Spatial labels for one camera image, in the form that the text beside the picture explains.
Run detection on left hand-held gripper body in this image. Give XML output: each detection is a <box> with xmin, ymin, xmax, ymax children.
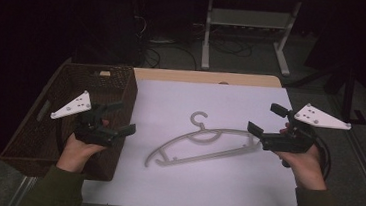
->
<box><xmin>47</xmin><ymin>87</ymin><xmax>124</xmax><ymax>148</ymax></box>

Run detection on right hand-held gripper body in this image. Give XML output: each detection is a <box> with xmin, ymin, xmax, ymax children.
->
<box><xmin>260</xmin><ymin>99</ymin><xmax>354</xmax><ymax>159</ymax></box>

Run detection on grey plastic clothes hanger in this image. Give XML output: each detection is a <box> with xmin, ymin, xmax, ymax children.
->
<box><xmin>143</xmin><ymin>106</ymin><xmax>266</xmax><ymax>179</ymax></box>

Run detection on person's left hand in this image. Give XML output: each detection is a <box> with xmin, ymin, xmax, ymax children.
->
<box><xmin>55</xmin><ymin>115</ymin><xmax>110</xmax><ymax>177</ymax></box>

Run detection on person's right hand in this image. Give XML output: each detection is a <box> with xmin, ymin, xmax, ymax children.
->
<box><xmin>272</xmin><ymin>121</ymin><xmax>333</xmax><ymax>193</ymax></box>

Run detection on brown woven basket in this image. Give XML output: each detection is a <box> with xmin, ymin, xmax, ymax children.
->
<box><xmin>0</xmin><ymin>55</ymin><xmax>141</xmax><ymax>185</ymax></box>

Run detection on black stand base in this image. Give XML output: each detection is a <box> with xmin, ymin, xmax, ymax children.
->
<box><xmin>281</xmin><ymin>56</ymin><xmax>366</xmax><ymax>127</ymax></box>

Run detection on white table mat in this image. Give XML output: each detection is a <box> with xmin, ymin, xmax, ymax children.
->
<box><xmin>80</xmin><ymin>70</ymin><xmax>309</xmax><ymax>206</ymax></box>

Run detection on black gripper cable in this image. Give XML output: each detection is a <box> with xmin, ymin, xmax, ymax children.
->
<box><xmin>280</xmin><ymin>132</ymin><xmax>336</xmax><ymax>206</ymax></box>

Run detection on black floor cables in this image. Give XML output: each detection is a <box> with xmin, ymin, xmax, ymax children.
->
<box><xmin>130</xmin><ymin>12</ymin><xmax>256</xmax><ymax>77</ymax></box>

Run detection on white metal table frame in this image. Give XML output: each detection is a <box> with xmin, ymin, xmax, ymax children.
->
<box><xmin>199</xmin><ymin>0</ymin><xmax>303</xmax><ymax>79</ymax></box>

